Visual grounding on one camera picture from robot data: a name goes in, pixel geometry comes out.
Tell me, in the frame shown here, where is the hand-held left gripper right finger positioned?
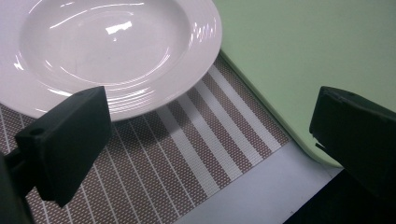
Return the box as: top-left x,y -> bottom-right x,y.
308,85 -> 396,206

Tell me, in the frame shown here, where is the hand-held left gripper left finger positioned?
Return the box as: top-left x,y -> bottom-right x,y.
14,86 -> 113,208

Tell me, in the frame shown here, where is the light green cutting board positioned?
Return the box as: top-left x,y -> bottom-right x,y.
212,0 -> 396,169

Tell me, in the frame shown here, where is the white ceramic plate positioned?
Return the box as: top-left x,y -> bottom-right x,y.
0,0 -> 223,122

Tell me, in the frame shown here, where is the brown striped woven placemat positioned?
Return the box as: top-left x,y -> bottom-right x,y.
0,53 -> 292,224

